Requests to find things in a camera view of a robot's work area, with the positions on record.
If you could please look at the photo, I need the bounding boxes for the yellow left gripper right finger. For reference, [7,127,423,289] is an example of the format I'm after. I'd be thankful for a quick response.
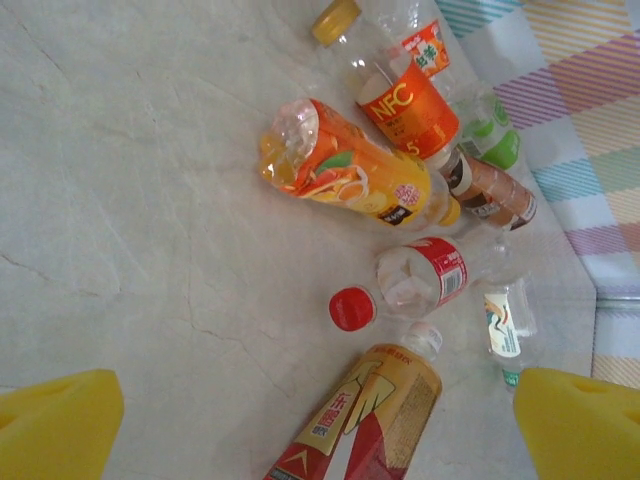
[513,367,640,480]

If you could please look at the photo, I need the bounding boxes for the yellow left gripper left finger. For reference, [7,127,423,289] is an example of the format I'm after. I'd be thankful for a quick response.
[0,368,125,480]

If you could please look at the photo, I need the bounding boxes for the clear bottle with green band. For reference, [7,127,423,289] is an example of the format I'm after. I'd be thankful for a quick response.
[482,277,544,396]

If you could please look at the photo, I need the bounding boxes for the red label bottle red cap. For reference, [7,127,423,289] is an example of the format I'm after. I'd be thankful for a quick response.
[328,235,524,334]

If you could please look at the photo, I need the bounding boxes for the gold and red label bottle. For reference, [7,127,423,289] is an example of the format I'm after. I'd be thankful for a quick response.
[262,320,445,480]

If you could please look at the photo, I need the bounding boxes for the green lime label bottle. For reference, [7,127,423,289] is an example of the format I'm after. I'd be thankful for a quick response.
[449,89,522,171]

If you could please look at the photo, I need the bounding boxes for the yellow cap tea bottle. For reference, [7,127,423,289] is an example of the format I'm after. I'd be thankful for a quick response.
[310,0,456,106]

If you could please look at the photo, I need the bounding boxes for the brown coffee bottle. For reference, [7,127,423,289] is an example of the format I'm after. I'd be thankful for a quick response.
[439,149,539,232]

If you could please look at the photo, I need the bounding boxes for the orange juice bottle yellow label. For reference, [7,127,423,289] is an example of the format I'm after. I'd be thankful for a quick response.
[257,97,462,232]

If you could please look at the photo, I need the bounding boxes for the orange NFC juice bottle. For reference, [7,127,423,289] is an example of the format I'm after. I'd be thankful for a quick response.
[354,69,461,169]

